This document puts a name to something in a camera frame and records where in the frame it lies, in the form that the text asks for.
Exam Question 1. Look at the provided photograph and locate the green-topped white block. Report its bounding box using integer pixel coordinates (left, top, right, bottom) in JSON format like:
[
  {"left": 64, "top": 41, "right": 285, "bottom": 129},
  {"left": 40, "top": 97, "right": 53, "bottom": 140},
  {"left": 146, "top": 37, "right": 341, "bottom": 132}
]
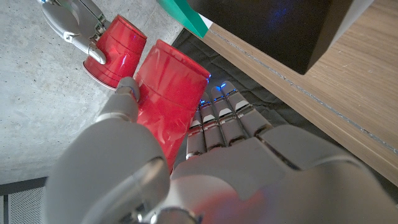
[{"left": 156, "top": 0, "right": 214, "bottom": 39}]

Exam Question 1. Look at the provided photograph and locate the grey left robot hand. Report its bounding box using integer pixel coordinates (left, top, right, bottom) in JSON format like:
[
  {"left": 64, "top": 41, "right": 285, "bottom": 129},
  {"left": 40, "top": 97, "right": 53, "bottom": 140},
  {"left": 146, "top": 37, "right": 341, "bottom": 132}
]
[{"left": 43, "top": 76, "right": 398, "bottom": 224}]

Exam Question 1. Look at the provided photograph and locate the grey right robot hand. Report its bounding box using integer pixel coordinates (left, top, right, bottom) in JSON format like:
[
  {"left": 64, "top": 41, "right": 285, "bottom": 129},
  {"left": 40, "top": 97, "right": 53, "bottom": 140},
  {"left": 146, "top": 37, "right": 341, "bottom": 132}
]
[{"left": 37, "top": 0, "right": 108, "bottom": 65}]

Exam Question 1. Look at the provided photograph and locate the red plastic cup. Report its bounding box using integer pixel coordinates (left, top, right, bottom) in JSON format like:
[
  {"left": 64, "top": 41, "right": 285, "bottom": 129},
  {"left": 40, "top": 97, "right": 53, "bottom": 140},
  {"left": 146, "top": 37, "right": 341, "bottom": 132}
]
[
  {"left": 82, "top": 14, "right": 148, "bottom": 91},
  {"left": 133, "top": 39, "right": 211, "bottom": 172}
]

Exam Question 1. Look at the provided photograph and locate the black-topped white block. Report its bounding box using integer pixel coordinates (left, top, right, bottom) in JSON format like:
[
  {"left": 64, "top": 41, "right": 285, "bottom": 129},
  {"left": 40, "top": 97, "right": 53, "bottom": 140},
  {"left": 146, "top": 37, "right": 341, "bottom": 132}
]
[{"left": 186, "top": 0, "right": 376, "bottom": 75}]

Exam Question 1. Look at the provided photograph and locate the black curtain backdrop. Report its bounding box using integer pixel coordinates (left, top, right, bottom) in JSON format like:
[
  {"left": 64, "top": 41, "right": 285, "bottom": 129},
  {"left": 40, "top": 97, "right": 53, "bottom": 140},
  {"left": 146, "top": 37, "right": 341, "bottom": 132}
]
[{"left": 170, "top": 27, "right": 398, "bottom": 203}]

